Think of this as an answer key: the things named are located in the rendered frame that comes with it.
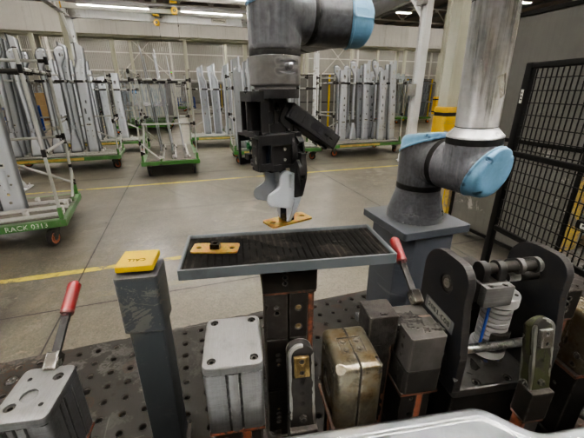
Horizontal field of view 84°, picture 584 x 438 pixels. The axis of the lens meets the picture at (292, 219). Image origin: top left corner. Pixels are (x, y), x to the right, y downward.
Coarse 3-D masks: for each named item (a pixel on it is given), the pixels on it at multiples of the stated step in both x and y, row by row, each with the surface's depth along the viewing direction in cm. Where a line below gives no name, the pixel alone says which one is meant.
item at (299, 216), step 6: (282, 216) 57; (294, 216) 59; (300, 216) 59; (306, 216) 59; (264, 222) 56; (270, 222) 56; (276, 222) 56; (282, 222) 56; (288, 222) 56; (294, 222) 56; (276, 228) 55
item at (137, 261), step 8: (128, 256) 57; (136, 256) 57; (144, 256) 57; (152, 256) 57; (120, 264) 54; (128, 264) 54; (136, 264) 54; (144, 264) 54; (152, 264) 55; (120, 272) 54
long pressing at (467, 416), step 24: (336, 432) 44; (360, 432) 44; (384, 432) 44; (408, 432) 44; (432, 432) 44; (456, 432) 44; (480, 432) 44; (504, 432) 44; (528, 432) 44; (552, 432) 44; (576, 432) 44
